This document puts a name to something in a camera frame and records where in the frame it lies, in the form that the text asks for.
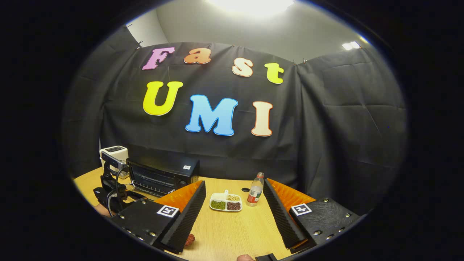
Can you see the white divided plate of beans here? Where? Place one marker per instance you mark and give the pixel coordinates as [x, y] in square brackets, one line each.
[225, 203]

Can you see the clear red label water bottle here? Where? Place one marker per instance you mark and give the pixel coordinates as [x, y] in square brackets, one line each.
[255, 192]

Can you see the black electric oven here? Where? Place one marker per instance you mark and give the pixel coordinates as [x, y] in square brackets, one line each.
[159, 174]

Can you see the small ceiling light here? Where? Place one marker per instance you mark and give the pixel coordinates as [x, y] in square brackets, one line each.
[351, 45]

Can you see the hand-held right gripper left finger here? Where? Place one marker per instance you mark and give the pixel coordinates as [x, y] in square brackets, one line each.
[188, 217]

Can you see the large ceiling light panel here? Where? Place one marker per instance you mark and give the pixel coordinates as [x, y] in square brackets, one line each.
[250, 5]

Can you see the white toaster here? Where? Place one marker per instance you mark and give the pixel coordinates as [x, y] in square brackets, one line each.
[125, 153]

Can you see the red meat piece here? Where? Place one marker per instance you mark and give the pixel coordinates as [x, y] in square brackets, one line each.
[190, 239]

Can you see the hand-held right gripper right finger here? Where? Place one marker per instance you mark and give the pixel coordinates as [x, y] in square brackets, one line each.
[282, 217]

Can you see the black backdrop cloth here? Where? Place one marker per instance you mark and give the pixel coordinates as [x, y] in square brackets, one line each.
[326, 145]

